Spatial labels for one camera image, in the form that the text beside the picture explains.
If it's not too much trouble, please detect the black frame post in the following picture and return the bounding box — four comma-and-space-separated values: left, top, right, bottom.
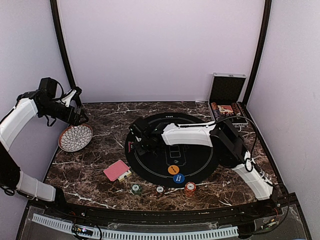
49, 0, 77, 89
242, 0, 272, 106

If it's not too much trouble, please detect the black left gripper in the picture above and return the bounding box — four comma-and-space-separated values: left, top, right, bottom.
40, 99, 89, 126

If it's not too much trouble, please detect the round black poker mat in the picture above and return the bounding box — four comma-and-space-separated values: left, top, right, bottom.
125, 112, 218, 188

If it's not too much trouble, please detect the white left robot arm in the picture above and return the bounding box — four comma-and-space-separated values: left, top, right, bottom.
0, 77, 93, 218

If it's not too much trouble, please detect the orange big blind button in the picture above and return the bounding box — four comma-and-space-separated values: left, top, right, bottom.
167, 165, 180, 175

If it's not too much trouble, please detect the floral ceramic plate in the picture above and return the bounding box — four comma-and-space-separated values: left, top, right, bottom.
58, 124, 93, 152

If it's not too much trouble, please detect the boxed card deck in case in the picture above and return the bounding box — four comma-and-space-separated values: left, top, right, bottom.
218, 105, 234, 116

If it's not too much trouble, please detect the green chip stack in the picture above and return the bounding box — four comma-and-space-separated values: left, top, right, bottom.
131, 184, 142, 195

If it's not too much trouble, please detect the black front table rail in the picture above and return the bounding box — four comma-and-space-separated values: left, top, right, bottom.
20, 193, 302, 231

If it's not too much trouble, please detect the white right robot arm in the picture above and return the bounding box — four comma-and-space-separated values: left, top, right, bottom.
129, 117, 278, 217

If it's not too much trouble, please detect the black orange 100 chip stack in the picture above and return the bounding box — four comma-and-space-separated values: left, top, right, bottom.
155, 185, 165, 196

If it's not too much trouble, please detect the aluminium poker case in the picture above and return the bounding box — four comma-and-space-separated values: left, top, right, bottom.
208, 72, 248, 128

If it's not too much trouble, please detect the white cable duct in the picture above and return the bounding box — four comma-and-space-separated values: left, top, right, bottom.
31, 213, 239, 240

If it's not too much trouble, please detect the yellow card box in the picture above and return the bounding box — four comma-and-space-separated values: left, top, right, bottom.
117, 170, 132, 182

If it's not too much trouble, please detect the wrapped brown 100 chip roll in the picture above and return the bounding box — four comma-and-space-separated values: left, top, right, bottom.
231, 102, 243, 116

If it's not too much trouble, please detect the blue small blind button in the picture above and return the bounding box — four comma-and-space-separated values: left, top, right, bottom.
173, 173, 185, 185

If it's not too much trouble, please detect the black frame post left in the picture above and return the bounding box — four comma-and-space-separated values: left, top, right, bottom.
49, 0, 77, 89

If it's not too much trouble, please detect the red back card deck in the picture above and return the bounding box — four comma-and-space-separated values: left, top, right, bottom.
103, 160, 130, 182

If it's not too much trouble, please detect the purple 500 chip roll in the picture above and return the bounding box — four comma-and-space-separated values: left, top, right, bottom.
212, 109, 221, 120

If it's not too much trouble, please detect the red 5 chip stack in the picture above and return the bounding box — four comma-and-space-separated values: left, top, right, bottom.
184, 182, 196, 197

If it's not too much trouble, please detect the triangular all in marker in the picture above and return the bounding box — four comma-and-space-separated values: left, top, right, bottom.
128, 141, 135, 153

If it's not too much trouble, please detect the black frame post right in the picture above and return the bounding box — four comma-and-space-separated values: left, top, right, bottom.
242, 0, 272, 106

